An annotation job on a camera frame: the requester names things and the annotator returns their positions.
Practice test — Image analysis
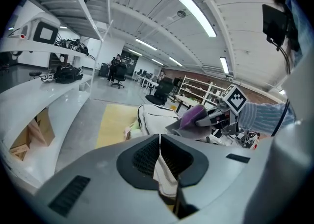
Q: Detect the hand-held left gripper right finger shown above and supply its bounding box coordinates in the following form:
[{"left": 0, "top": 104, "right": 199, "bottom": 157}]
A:
[{"left": 160, "top": 134, "right": 209, "bottom": 220}]

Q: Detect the black chest-mounted monitor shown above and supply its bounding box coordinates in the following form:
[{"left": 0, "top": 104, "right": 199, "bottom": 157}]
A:
[{"left": 261, "top": 3, "right": 288, "bottom": 48}]

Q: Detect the purple cloth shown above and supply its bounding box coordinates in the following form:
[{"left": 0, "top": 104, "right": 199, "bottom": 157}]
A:
[{"left": 164, "top": 104, "right": 212, "bottom": 141}]

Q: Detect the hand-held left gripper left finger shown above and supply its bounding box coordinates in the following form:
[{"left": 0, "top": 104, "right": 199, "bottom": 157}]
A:
[{"left": 116, "top": 134, "right": 160, "bottom": 192}]

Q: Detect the black office chair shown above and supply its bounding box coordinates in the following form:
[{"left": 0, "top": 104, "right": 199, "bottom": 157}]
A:
[
  {"left": 111, "top": 64, "right": 128, "bottom": 89},
  {"left": 145, "top": 76, "right": 174, "bottom": 106}
]

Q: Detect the black bag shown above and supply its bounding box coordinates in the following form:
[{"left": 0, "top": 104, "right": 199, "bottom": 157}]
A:
[{"left": 53, "top": 63, "right": 84, "bottom": 84}]

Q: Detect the white machine with dark screen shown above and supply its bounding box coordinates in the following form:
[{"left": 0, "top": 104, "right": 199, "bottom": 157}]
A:
[{"left": 8, "top": 11, "right": 61, "bottom": 46}]

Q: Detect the brown cardboard box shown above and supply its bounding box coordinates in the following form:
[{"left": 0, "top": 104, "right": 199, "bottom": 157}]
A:
[{"left": 9, "top": 107, "right": 56, "bottom": 162}]

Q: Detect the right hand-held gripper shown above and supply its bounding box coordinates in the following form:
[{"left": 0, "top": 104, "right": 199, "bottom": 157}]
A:
[{"left": 194, "top": 84, "right": 248, "bottom": 137}]

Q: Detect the yellow floor mat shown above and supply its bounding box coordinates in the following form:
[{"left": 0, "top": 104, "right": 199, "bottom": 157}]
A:
[{"left": 95, "top": 103, "right": 142, "bottom": 149}]

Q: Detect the person's striped shirt torso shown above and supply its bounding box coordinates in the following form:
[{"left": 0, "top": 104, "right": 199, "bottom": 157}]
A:
[{"left": 284, "top": 0, "right": 311, "bottom": 66}]

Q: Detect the person's right forearm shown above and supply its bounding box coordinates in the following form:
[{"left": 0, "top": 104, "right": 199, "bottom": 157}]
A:
[{"left": 238, "top": 101, "right": 295, "bottom": 137}]

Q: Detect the pile of black equipment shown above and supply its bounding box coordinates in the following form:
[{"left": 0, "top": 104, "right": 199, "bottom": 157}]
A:
[{"left": 54, "top": 37, "right": 96, "bottom": 61}]

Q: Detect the pink plush toy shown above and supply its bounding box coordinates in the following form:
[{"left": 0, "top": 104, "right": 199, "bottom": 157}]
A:
[{"left": 123, "top": 122, "right": 141, "bottom": 142}]

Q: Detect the spare grey gripper device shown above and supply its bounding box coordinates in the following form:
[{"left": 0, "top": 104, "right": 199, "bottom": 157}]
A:
[{"left": 28, "top": 70, "right": 55, "bottom": 83}]

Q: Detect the white metal shelving unit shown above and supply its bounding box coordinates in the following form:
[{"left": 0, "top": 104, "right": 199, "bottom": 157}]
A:
[{"left": 0, "top": 0, "right": 115, "bottom": 190}]

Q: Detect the white backpack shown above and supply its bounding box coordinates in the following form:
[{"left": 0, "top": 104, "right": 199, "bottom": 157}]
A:
[{"left": 136, "top": 103, "right": 236, "bottom": 199}]

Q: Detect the white open storage rack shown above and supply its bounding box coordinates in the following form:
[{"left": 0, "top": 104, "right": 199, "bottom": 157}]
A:
[{"left": 177, "top": 75, "right": 227, "bottom": 108}]

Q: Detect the black cable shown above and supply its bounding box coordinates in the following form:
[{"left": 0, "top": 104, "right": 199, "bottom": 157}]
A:
[{"left": 269, "top": 41, "right": 294, "bottom": 138}]

